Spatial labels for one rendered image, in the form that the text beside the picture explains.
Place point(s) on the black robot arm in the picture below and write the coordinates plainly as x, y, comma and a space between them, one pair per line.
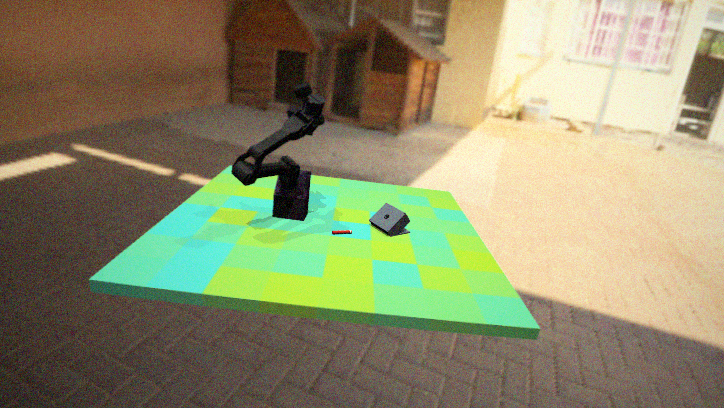
300, 123

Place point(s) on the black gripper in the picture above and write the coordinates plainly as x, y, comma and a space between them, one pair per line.
302, 91

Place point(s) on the grey sloped panel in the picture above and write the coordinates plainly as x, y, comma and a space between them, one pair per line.
390, 220

